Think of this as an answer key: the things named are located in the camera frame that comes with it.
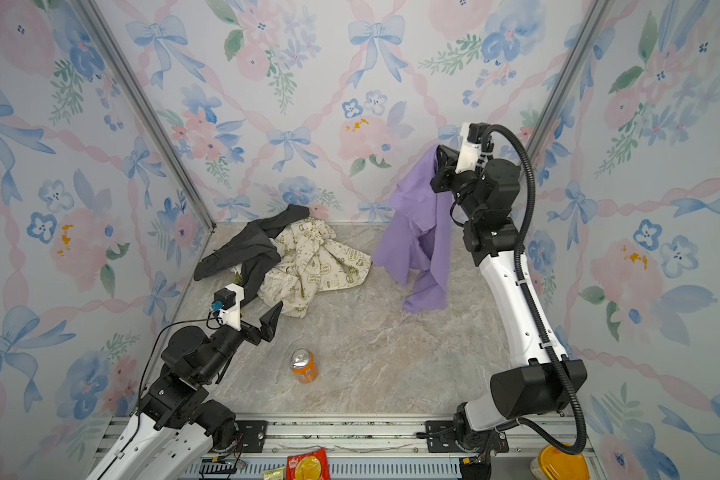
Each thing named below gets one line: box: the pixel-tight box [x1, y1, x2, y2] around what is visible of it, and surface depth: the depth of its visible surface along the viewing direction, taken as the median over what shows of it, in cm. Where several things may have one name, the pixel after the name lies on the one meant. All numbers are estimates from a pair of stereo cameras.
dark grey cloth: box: [194, 204, 310, 307], surface depth 100 cm
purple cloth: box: [373, 144, 455, 313], surface depth 80 cm
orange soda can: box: [291, 348, 319, 384], surface depth 77 cm
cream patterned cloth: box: [258, 218, 373, 318], surface depth 105 cm
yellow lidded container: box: [538, 442, 590, 480], surface depth 63 cm
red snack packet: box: [286, 447, 331, 480], surface depth 70 cm
